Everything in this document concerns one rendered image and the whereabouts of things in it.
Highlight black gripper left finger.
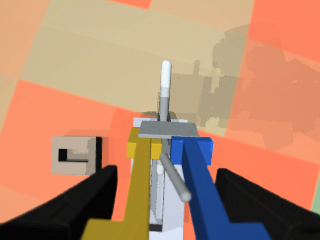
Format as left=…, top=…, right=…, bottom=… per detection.
left=0, top=164, right=118, bottom=240

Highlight grey rod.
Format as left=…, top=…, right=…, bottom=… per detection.
left=156, top=60, right=172, bottom=175

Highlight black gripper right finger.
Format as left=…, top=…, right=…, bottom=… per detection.
left=215, top=168, right=320, bottom=240

